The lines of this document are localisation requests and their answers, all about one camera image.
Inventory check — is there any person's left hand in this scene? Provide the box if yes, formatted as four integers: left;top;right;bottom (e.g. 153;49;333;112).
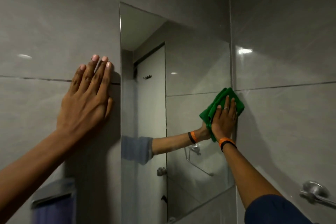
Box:
56;54;114;139

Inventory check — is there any person's right hand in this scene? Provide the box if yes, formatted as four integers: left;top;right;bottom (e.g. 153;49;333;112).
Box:
211;95;238;141

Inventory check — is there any green microfibre cleaning cloth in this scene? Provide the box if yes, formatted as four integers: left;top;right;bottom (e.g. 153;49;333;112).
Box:
199;87;245;143

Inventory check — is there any person's right forearm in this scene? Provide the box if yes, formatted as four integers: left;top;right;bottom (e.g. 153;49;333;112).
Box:
222;146;282;210

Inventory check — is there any person's left forearm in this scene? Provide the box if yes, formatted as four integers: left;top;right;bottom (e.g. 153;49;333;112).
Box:
0;126;79;224

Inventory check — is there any orange wristband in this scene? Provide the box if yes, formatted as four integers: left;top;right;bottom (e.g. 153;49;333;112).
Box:
219;137;236;148

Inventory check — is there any black wristband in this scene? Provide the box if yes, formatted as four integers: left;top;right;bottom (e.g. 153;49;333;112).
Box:
221;142;237;152

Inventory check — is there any dark blue sleeve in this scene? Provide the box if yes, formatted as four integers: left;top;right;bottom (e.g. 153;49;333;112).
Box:
244;194;317;224

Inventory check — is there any frameless wall mirror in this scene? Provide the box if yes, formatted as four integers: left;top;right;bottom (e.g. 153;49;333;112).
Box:
119;1;236;224

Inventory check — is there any wall soap dispenser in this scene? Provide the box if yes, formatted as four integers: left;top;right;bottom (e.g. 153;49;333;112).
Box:
30;178;77;224

